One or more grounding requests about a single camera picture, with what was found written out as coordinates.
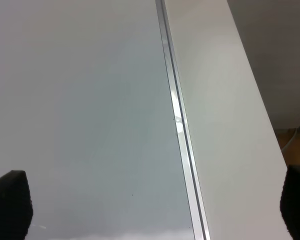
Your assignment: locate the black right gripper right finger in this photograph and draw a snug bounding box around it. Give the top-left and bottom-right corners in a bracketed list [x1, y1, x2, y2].
[280, 164, 300, 240]

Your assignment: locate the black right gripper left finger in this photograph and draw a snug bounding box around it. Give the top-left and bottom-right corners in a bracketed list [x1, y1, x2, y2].
[0, 170, 34, 240]

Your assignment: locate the white whiteboard with aluminium frame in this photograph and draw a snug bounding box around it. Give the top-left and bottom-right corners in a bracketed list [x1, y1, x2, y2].
[0, 0, 210, 240]

